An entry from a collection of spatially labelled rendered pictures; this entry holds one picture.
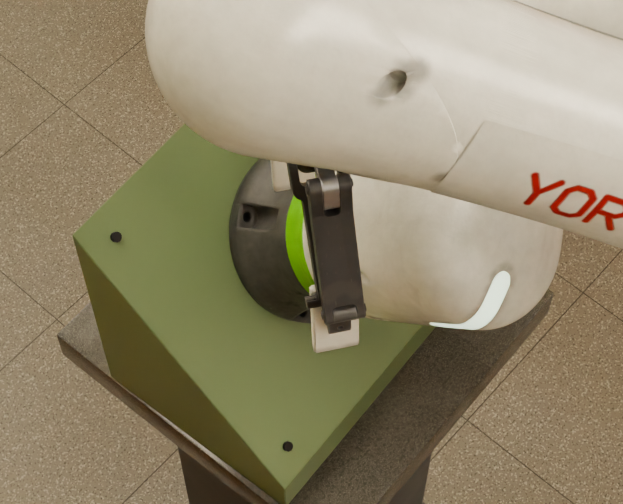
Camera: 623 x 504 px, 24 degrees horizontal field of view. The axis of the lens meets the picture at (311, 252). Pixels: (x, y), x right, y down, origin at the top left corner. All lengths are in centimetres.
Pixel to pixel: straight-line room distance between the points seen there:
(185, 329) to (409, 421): 24
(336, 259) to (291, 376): 36
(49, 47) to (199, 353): 163
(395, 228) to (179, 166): 21
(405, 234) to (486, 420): 135
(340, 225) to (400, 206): 16
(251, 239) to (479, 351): 27
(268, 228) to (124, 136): 147
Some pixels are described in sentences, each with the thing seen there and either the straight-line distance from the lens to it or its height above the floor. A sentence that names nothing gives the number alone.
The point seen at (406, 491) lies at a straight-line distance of 166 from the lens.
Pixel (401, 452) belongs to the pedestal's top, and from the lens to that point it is 126.
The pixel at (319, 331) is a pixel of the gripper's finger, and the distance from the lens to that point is 93.
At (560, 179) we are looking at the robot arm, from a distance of 63.
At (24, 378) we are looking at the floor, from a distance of 237.
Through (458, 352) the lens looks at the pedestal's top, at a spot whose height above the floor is 94.
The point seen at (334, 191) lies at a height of 141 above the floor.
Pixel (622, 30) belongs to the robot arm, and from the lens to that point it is 96.
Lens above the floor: 210
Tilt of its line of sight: 60 degrees down
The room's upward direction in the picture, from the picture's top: straight up
